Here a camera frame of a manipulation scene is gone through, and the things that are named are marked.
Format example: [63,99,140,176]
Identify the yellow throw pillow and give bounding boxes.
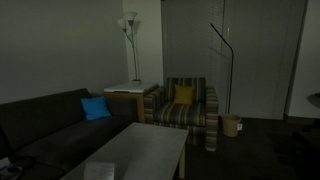
[173,84,197,106]

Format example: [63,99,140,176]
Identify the dark grey sofa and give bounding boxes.
[0,87,138,180]

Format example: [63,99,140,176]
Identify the printed white paper sheet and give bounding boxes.
[83,162,116,180]

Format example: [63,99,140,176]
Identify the white multi-head floor lamp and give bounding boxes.
[116,10,143,87]

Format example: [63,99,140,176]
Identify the white-topped wooden side table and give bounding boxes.
[103,82,160,124]

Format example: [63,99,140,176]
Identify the light wooden coffee table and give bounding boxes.
[59,121,190,180]

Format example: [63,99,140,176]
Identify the dark round table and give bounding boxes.
[306,92,320,108]

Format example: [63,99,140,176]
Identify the thin black floor lamp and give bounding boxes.
[209,22,235,114]

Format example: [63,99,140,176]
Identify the grey window blinds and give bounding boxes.
[161,0,226,116]

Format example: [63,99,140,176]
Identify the blue throw pillow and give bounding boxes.
[80,96,112,122]

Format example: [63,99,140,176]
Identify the beige waste basket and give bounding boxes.
[221,113,242,138]

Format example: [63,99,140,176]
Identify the striped armchair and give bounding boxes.
[143,77,220,153]

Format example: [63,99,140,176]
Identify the tall grey door panel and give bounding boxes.
[223,0,308,120]

